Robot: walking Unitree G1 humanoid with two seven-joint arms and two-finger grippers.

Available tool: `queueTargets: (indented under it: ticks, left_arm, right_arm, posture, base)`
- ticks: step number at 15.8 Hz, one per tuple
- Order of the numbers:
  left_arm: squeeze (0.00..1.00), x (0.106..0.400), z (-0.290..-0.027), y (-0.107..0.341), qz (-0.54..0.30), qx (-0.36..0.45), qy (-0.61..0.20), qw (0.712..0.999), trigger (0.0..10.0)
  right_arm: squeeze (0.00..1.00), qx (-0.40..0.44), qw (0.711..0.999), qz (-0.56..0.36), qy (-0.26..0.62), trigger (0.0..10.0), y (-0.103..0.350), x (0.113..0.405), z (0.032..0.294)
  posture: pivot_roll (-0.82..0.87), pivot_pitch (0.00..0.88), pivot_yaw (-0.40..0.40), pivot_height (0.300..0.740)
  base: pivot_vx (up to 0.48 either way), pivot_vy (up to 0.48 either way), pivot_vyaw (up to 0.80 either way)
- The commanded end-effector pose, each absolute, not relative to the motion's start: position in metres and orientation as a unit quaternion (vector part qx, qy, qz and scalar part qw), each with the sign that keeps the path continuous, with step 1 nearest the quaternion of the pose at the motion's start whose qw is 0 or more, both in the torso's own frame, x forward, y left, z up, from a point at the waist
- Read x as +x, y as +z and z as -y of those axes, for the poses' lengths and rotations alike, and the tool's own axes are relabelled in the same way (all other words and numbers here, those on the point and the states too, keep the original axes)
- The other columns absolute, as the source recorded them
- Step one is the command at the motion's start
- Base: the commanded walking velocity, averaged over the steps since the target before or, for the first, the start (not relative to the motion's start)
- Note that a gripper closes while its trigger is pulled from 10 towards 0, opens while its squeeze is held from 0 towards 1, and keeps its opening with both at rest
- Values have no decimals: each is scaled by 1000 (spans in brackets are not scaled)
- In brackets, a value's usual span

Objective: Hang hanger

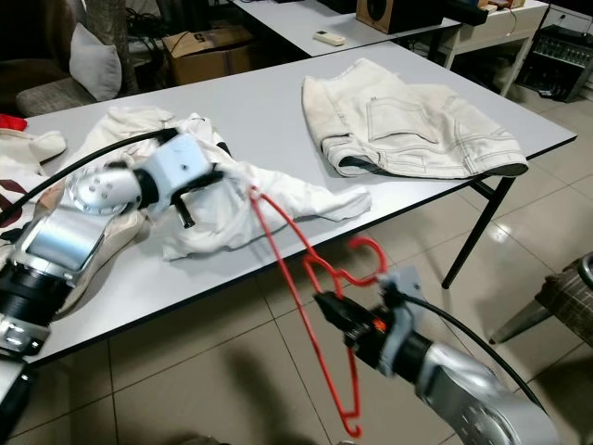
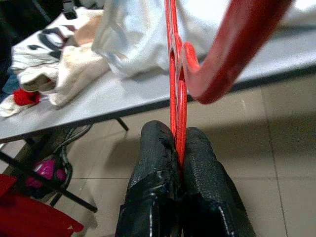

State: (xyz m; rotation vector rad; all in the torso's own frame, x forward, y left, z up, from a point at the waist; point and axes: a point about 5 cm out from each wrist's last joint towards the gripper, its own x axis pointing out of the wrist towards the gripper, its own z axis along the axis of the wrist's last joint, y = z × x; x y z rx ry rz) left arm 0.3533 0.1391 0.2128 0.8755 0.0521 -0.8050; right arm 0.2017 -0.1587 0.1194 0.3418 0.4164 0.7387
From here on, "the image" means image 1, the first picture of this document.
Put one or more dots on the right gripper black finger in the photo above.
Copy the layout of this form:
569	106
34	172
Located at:
334	309
338	330

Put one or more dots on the red clothes hanger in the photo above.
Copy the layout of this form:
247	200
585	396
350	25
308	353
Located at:
366	241

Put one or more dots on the white T-shirt green print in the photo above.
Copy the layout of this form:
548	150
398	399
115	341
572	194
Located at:
287	199

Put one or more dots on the cream denim shorts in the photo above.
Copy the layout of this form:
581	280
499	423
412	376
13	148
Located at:
408	120

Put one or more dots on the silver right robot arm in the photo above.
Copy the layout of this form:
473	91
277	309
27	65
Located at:
491	399

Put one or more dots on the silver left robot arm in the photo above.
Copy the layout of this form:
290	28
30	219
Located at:
74	241

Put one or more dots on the cream garment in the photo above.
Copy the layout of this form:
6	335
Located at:
120	139

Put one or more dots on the brown cardboard box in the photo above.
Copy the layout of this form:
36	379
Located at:
208	56

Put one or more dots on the black metal table leg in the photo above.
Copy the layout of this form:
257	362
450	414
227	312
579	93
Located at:
477	232

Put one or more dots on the grey pillow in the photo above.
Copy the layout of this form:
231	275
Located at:
97	63

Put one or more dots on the white shirt black red print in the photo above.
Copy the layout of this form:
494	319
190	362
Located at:
28	176

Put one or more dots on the grey cushioned chair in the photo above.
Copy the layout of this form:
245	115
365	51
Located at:
37	93

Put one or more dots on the white remote control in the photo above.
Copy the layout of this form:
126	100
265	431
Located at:
330	38

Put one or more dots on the dark wicker chair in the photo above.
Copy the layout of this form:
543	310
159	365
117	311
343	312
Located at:
565	297

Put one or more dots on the small red object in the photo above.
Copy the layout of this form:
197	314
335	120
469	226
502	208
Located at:
11	121

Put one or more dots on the black wooden speaker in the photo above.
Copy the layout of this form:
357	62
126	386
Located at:
403	14

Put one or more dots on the long black bar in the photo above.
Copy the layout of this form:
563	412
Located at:
473	9

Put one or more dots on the black plastic crate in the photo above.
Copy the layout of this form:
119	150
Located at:
556	60

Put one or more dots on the white desk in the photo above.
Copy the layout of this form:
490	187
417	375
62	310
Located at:
500	19

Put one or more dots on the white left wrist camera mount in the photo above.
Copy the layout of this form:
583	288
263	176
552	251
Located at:
176	167

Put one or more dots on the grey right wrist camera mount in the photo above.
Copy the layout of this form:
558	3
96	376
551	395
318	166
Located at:
406	287

